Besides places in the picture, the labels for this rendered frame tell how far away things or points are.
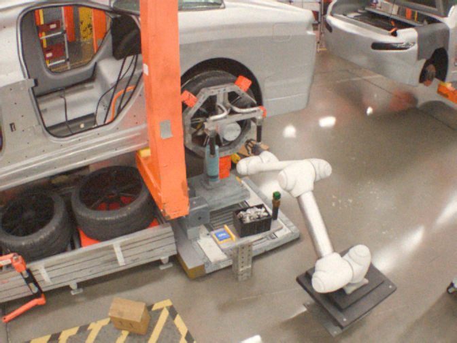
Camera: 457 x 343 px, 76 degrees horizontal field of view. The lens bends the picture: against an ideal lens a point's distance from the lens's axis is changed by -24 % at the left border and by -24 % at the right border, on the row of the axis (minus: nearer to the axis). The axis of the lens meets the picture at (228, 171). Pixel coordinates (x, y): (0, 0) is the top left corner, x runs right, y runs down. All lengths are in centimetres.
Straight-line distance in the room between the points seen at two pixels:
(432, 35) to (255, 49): 260
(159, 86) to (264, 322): 157
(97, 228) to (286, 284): 137
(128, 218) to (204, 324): 87
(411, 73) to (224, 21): 266
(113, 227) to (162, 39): 130
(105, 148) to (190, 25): 100
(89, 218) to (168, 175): 70
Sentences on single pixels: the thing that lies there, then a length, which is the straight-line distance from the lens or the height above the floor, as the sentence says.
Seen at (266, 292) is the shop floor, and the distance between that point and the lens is 256.
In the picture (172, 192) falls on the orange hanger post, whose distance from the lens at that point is 221.
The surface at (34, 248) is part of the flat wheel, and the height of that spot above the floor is 44.
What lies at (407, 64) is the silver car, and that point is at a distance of 442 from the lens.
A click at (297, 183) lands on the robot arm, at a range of 198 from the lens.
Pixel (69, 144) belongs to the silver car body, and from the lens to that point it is 250.
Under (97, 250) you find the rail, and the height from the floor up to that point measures 36.
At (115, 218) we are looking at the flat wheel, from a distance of 245.
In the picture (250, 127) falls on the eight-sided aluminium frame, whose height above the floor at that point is 76.
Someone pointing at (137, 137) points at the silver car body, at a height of 85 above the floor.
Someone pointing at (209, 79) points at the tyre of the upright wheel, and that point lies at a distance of 255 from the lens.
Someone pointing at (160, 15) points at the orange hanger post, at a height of 178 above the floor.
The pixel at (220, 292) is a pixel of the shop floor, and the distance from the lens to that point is 256.
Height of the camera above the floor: 204
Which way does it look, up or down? 34 degrees down
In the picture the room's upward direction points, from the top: straight up
